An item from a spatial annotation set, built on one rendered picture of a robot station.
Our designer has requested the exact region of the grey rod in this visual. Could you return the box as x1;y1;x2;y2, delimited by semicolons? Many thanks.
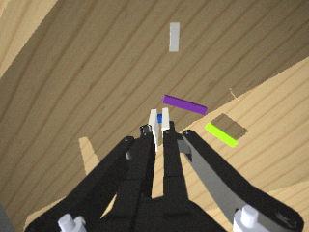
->
170;22;180;51

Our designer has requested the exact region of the small blue block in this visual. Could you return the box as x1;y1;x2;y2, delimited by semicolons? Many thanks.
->
157;114;162;123

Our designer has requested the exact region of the lime green rod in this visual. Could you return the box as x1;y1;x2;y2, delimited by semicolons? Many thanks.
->
206;123;238;147

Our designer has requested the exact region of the purple rod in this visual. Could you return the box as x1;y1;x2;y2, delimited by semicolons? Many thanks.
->
162;95;207;115

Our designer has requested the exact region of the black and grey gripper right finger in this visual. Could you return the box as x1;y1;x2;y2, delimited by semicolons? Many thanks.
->
161;107;304;232

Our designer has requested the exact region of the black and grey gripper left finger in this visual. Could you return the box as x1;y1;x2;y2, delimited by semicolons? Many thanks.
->
24;109;159;232

